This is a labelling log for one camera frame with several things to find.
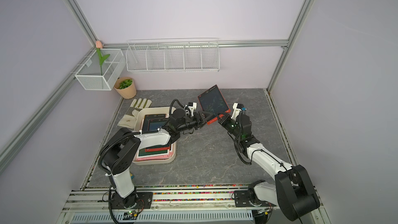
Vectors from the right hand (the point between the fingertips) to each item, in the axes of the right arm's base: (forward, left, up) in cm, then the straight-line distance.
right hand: (215, 111), depth 80 cm
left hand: (-3, +1, -2) cm, 4 cm away
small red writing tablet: (+7, +1, -1) cm, 7 cm away
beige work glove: (+11, +57, -23) cm, 63 cm away
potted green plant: (+30, +61, -11) cm, 69 cm away
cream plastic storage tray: (+15, +40, -20) cm, 48 cm away
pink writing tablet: (-17, +33, -21) cm, 42 cm away
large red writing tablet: (+7, +39, -24) cm, 46 cm away
